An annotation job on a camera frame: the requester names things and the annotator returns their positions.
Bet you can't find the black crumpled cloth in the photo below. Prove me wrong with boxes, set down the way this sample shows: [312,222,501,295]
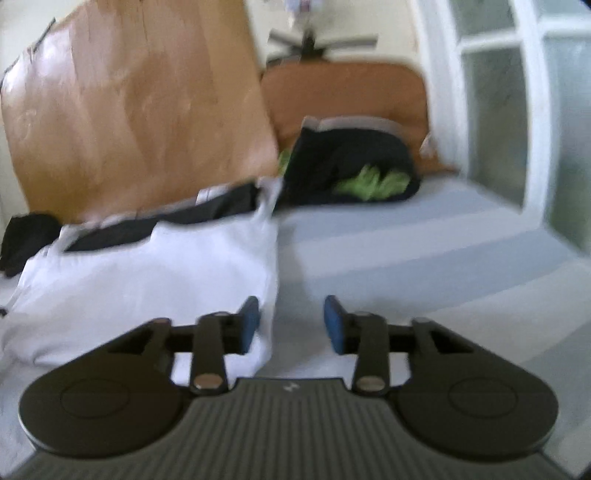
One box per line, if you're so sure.
[0,212,62,278]

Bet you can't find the black and green garment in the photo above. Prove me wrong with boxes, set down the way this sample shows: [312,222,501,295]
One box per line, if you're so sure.
[277,117,422,206]

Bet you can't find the white framed glass door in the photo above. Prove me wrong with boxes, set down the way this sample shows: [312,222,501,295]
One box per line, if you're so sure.
[411,0,591,260]

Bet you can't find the white shirt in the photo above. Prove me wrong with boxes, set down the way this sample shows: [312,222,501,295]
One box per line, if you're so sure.
[0,178,283,386]

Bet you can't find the wood pattern board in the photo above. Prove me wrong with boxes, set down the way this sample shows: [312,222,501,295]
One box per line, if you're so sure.
[1,0,281,223]

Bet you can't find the brown cushion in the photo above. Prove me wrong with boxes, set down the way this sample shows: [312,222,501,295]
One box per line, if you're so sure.
[261,62,459,177]

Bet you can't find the black shirt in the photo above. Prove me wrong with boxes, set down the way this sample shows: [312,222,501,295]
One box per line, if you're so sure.
[62,182,259,254]

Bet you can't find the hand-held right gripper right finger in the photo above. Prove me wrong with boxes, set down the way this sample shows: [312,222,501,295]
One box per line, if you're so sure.
[323,295,481,397]

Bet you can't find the black cross-shaped stand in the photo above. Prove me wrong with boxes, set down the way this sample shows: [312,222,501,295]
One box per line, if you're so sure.
[268,28,379,62]

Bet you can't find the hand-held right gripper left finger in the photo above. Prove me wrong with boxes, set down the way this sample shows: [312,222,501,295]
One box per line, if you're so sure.
[92,295,262,396]

